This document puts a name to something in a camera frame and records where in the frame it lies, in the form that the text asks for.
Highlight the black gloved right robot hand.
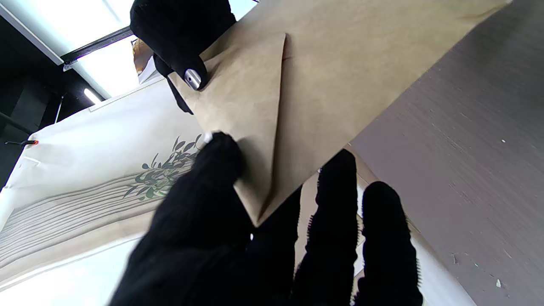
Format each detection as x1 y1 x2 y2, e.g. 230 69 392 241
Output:
130 0 237 115

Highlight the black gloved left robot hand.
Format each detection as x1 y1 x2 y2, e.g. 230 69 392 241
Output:
108 132 423 306

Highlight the brown kraft paper envelope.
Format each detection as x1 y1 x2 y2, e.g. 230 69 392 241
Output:
168 0 510 228

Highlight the colourful poster picture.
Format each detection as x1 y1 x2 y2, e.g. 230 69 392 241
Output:
133 39 154 75

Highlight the tall green leafy plant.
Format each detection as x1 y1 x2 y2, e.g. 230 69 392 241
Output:
123 134 204 200

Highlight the beige pleated curtain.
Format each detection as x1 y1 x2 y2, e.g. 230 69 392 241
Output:
0 170 192 289

